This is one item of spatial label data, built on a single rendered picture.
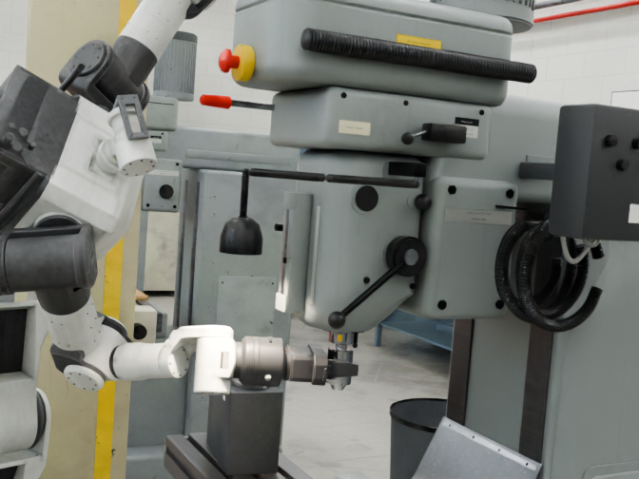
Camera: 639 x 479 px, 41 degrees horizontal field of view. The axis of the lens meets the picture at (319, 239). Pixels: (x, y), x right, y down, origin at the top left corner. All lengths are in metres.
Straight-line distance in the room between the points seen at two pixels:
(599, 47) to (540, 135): 5.51
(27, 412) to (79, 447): 1.41
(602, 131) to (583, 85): 5.82
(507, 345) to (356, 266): 0.45
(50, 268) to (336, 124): 0.52
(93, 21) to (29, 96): 1.59
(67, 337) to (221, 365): 0.28
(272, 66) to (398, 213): 0.34
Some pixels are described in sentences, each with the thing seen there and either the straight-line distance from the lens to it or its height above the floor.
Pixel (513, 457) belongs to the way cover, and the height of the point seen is 1.06.
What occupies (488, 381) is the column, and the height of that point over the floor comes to 1.18.
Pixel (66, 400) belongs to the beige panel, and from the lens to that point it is 3.24.
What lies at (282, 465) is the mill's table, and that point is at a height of 0.91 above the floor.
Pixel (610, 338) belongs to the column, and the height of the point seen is 1.31.
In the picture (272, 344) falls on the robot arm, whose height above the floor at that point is 1.27.
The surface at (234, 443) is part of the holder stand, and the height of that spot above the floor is 0.98.
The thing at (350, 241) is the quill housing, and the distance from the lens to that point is 1.43.
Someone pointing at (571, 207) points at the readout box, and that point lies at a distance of 1.38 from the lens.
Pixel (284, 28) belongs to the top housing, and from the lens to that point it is 1.37.
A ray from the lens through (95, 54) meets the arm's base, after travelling 1.70.
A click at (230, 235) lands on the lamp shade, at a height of 1.47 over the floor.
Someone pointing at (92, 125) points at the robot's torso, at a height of 1.64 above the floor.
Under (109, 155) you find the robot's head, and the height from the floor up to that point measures 1.59.
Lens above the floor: 1.59
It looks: 5 degrees down
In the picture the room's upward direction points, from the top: 4 degrees clockwise
